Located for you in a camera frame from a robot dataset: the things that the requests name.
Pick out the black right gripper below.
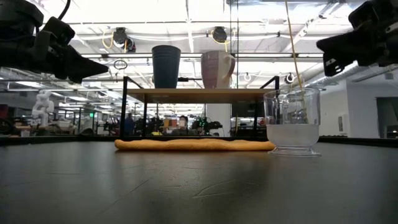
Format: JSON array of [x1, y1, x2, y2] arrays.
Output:
[[316, 18, 398, 77]]

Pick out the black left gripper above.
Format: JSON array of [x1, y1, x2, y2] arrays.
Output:
[[0, 17, 109, 84]]

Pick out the tall blue cup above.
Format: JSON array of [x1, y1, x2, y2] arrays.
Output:
[[151, 45, 182, 89]]

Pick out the clear glass cup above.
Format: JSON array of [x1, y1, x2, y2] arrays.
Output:
[[263, 87, 322, 157]]

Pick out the purple mug with white handle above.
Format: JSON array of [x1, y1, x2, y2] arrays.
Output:
[[200, 50, 236, 90]]

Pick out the wooden shelf with black legs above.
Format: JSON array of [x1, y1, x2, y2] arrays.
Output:
[[119, 75, 280, 139]]

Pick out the white robot figure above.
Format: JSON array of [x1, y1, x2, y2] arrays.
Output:
[[32, 90, 55, 127]]

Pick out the person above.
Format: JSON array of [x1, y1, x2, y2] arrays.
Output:
[[170, 114, 195, 136], [123, 112, 135, 136]]

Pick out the orange cloth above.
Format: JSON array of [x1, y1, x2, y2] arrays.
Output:
[[114, 138, 276, 152]]

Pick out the white pillar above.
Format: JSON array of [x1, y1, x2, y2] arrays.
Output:
[[205, 103, 233, 138]]

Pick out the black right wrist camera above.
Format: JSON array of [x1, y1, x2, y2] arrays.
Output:
[[348, 0, 398, 32]]

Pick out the yellow cable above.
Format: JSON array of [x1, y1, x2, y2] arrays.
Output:
[[284, 0, 310, 125]]

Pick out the black ceiling cord reel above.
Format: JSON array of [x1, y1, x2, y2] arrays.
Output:
[[211, 26, 229, 44], [111, 27, 137, 53]]

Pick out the black table frame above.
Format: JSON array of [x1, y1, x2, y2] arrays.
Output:
[[0, 135, 398, 147]]

